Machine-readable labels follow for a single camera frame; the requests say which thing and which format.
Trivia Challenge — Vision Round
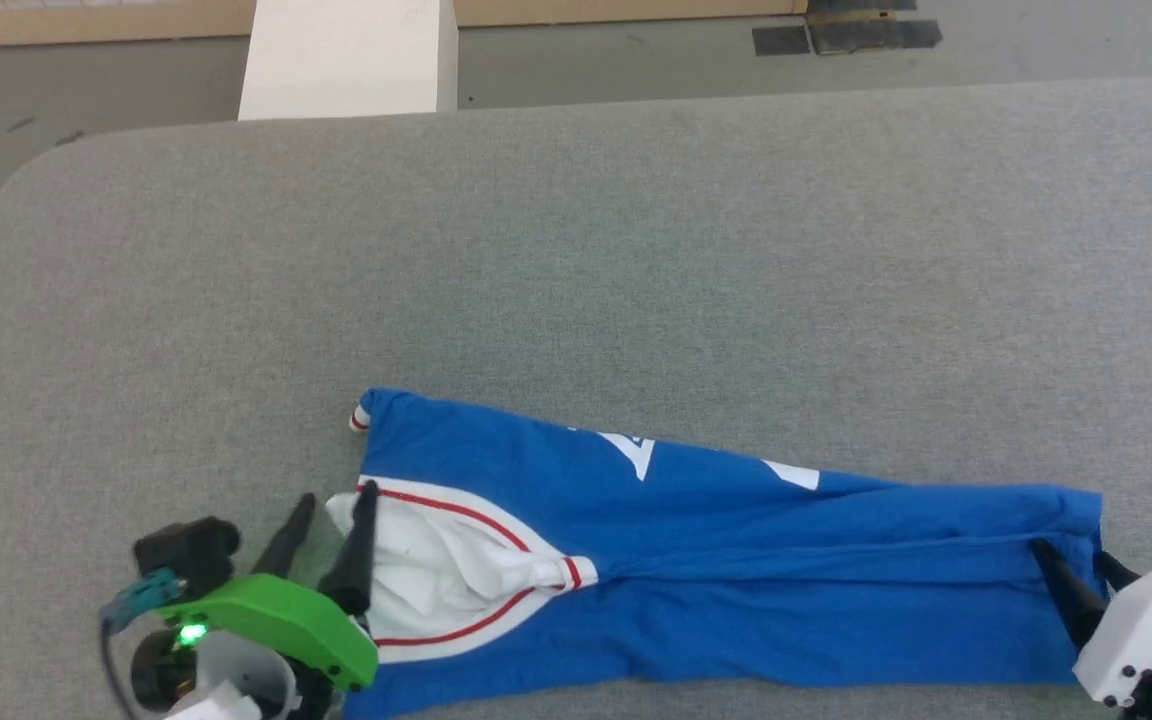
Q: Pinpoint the lemon print screen wooden frame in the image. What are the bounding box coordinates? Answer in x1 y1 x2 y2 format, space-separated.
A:
0 0 810 50

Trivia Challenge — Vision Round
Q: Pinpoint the black tape patch under foot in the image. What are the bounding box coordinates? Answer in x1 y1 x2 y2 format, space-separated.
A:
806 0 919 15

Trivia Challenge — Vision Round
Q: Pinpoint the grey fabric sofa cushion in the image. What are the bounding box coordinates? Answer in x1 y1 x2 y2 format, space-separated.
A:
0 78 1152 720

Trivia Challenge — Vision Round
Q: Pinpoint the long black tape patch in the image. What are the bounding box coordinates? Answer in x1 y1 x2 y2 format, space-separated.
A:
810 18 943 55

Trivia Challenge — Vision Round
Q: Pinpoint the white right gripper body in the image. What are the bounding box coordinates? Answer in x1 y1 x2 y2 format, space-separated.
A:
1073 559 1152 707

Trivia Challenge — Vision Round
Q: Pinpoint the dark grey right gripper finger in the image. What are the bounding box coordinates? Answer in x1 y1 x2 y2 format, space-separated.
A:
1030 538 1108 651
1094 549 1143 593

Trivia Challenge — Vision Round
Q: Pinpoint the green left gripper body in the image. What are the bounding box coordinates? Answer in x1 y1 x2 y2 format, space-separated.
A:
155 572 380 692

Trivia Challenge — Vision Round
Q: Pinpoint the small square black tape patch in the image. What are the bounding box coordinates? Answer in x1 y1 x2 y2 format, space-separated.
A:
752 25 813 57

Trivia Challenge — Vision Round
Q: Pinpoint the white rectangular box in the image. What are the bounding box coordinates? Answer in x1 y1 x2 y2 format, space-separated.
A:
237 0 460 122

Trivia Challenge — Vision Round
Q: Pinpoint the blue basketball jersey white trim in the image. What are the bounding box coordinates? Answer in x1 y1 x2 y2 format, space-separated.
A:
341 388 1106 720

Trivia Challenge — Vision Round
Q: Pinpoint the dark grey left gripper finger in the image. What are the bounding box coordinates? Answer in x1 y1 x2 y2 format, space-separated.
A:
253 492 318 581
318 480 381 617

